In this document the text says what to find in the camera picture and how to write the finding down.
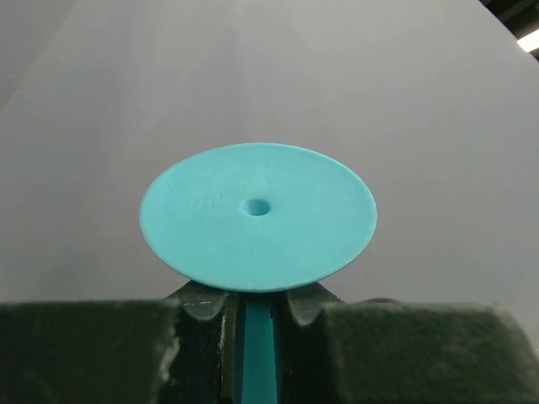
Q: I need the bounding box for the blue wine glass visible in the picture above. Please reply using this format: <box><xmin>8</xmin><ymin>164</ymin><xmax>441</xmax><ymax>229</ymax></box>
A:
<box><xmin>139</xmin><ymin>143</ymin><xmax>377</xmax><ymax>403</ymax></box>

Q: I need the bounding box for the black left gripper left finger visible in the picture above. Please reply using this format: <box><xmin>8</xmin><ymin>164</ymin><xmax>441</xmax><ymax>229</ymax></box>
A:
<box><xmin>1</xmin><ymin>282</ymin><xmax>240</xmax><ymax>403</ymax></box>

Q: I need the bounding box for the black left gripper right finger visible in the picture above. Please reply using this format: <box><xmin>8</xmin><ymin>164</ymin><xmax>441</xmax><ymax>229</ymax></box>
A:
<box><xmin>275</xmin><ymin>284</ymin><xmax>538</xmax><ymax>403</ymax></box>

